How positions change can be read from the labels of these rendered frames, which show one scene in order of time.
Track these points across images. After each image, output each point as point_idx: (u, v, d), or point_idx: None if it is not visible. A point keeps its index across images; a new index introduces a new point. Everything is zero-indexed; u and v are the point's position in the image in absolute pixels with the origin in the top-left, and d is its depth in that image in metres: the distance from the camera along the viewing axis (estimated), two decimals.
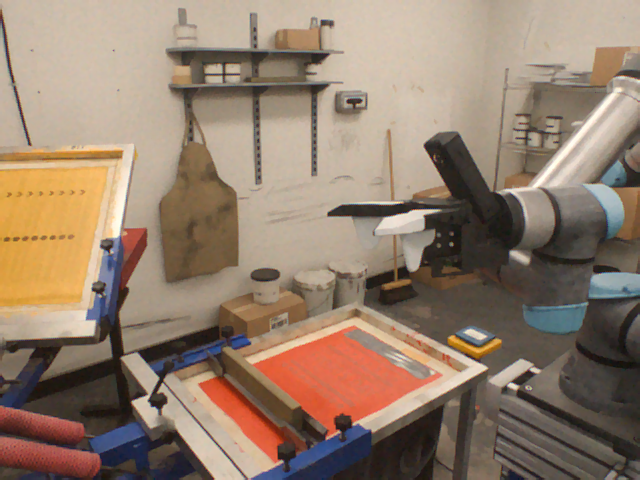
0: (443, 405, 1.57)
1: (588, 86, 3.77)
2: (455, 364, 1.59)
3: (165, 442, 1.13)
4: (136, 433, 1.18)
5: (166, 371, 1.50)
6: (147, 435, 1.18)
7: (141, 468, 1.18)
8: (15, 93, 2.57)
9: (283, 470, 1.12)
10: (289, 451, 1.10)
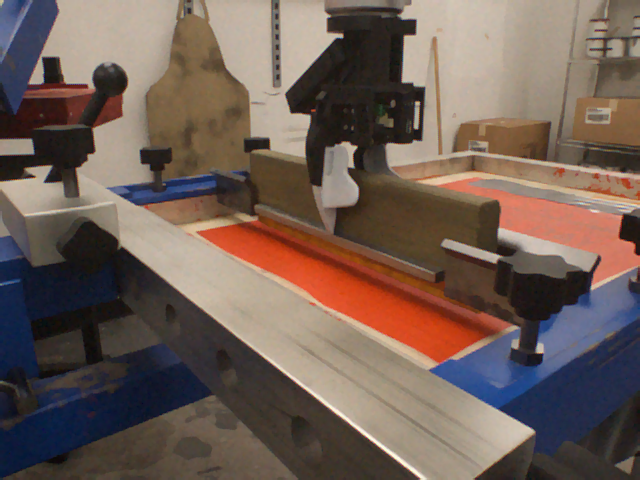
0: None
1: None
2: None
3: (74, 260, 0.31)
4: None
5: (126, 200, 0.67)
6: (27, 261, 0.36)
7: (6, 370, 0.35)
8: None
9: (518, 357, 0.30)
10: (563, 272, 0.27)
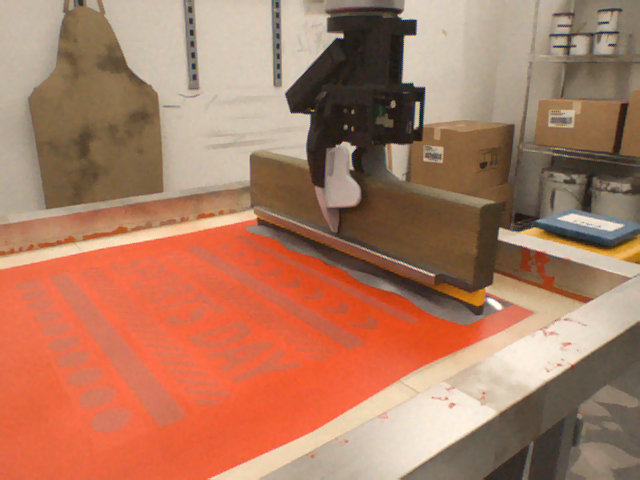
0: None
1: None
2: (569, 279, 0.48)
3: None
4: None
5: None
6: None
7: None
8: None
9: None
10: None
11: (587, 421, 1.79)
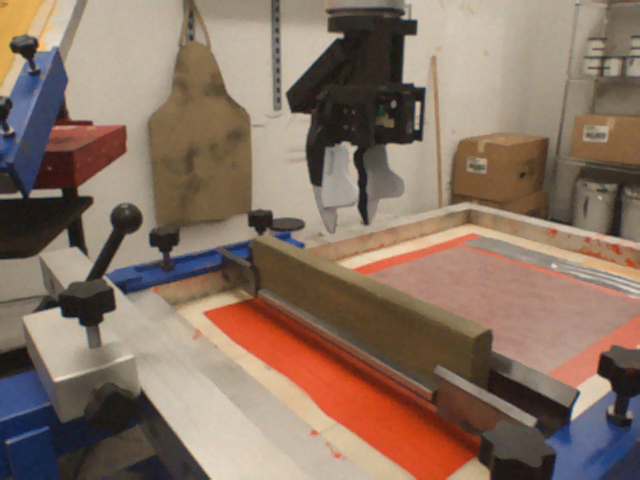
0: None
1: None
2: None
3: (101, 427, 0.34)
4: (22, 400, 0.39)
5: (136, 284, 0.71)
6: (54, 408, 0.39)
7: None
8: None
9: None
10: (538, 457, 0.31)
11: None
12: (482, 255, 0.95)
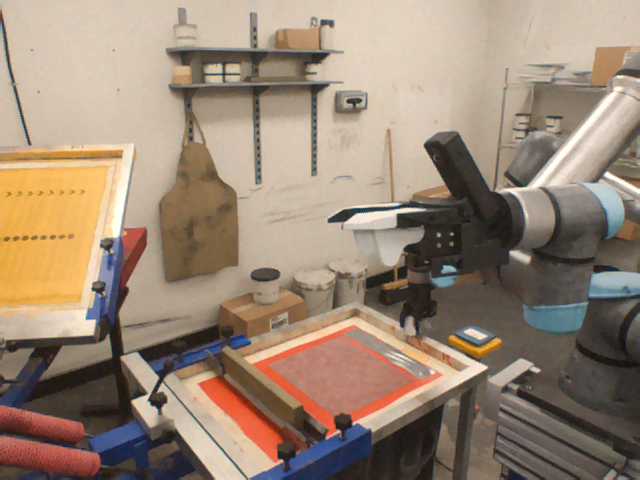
0: (443, 405, 1.57)
1: (588, 86, 3.77)
2: (455, 364, 1.59)
3: (165, 441, 1.13)
4: (136, 432, 1.18)
5: (166, 371, 1.50)
6: (147, 434, 1.18)
7: (141, 467, 1.18)
8: (15, 93, 2.57)
9: (283, 469, 1.12)
10: (289, 451, 1.10)
11: None
12: (350, 343, 1.74)
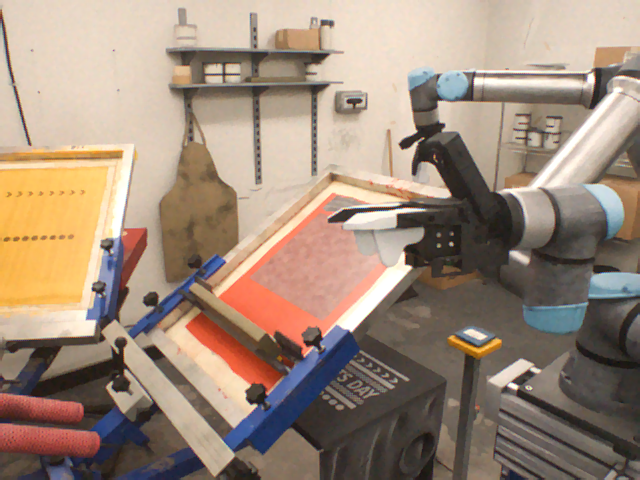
0: (443, 405, 1.57)
1: None
2: None
3: (142, 422, 1.09)
4: (119, 417, 1.15)
5: (149, 327, 1.43)
6: None
7: (141, 443, 1.17)
8: (15, 93, 2.57)
9: (263, 409, 1.04)
10: (257, 395, 1.00)
11: None
12: None
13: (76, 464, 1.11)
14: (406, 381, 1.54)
